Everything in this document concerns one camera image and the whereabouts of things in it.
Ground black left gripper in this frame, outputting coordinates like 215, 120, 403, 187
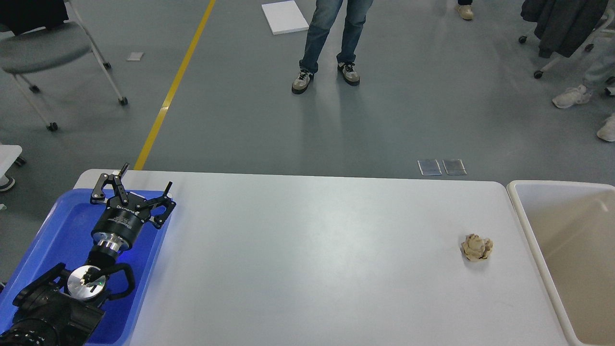
90, 163, 176, 251

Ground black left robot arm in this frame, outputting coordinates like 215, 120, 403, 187
1, 166, 176, 346

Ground blue plastic tray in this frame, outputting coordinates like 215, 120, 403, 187
0, 188, 168, 346

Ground white furniture at left edge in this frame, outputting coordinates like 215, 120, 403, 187
0, 144, 26, 191

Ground grey rolling chair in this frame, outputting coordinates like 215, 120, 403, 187
1, 0, 129, 131

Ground person in blue jeans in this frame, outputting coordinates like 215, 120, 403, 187
291, 0, 374, 95

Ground left floor plate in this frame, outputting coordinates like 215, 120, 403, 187
417, 159, 442, 176

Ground floor plate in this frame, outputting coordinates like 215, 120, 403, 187
417, 159, 442, 176
443, 159, 467, 175

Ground right floor plate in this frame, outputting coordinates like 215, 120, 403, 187
443, 159, 467, 175

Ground crumpled brown paper ball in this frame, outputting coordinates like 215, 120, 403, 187
461, 234, 493, 261

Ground person with beige shoes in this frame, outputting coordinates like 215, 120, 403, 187
455, 0, 474, 21

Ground beige plastic bin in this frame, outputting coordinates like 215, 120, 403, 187
507, 180, 615, 346

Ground chair with dark jacket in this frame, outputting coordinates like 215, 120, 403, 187
517, 0, 614, 79

